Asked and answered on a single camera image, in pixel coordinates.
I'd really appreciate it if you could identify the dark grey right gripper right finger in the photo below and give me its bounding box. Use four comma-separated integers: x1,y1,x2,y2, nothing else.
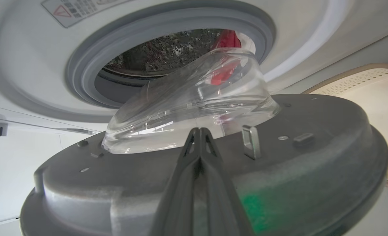
195,127,256,236

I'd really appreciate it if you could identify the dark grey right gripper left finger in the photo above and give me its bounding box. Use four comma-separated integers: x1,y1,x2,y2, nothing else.
151,127,201,236

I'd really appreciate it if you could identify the grey round glass washer door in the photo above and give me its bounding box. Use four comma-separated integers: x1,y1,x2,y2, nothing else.
20,48,388,236

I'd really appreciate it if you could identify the red garment with white stripe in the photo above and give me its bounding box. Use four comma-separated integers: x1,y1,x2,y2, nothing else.
210,29,242,86

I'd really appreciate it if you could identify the cream perforated laundry basket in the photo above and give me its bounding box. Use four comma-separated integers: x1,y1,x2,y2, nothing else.
301,63,388,188

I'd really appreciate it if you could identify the white front-load washing machine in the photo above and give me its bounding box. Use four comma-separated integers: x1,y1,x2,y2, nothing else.
0,0,388,131

